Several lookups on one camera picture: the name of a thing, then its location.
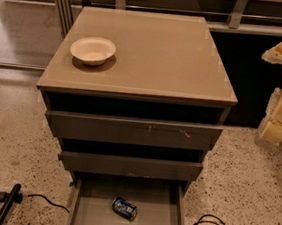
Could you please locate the black cylindrical tool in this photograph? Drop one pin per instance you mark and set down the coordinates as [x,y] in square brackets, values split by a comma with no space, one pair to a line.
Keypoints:
[13,197]

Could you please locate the white paper bowl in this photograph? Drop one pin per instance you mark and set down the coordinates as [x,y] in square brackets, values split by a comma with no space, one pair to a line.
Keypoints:
[93,51]

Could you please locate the grey top drawer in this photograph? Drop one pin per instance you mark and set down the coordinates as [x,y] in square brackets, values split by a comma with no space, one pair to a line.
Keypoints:
[80,126]

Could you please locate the grey middle drawer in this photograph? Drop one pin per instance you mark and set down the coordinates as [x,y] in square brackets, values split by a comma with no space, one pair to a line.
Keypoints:
[130,166]

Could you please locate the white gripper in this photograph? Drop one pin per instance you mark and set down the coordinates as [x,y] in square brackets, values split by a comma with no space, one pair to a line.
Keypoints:
[272,131]

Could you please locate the blue pepsi can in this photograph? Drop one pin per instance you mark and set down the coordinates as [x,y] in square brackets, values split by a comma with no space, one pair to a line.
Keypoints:
[124,208]

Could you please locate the grey drawer cabinet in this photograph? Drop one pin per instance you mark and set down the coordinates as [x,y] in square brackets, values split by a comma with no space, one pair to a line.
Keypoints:
[165,67]

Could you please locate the grey open bottom drawer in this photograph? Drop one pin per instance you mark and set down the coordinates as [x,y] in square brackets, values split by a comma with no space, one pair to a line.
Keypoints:
[159,202]

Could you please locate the metal railing frame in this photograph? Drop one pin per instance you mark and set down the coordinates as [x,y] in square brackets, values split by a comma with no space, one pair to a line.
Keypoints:
[238,19]

